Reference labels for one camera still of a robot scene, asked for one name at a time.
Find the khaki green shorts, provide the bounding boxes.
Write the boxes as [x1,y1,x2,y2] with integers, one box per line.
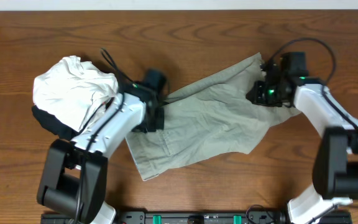
[126,53,300,181]

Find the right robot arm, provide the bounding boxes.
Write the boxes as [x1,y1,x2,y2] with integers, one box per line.
[246,63,358,223]

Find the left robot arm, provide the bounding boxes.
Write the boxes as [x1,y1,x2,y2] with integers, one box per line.
[37,81,164,223]

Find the white crumpled garment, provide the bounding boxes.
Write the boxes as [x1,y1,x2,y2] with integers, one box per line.
[33,55,119,133]

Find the black garment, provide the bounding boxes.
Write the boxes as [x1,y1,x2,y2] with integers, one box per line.
[31,105,78,141]

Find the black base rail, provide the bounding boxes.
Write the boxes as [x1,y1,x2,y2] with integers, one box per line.
[40,205,353,224]

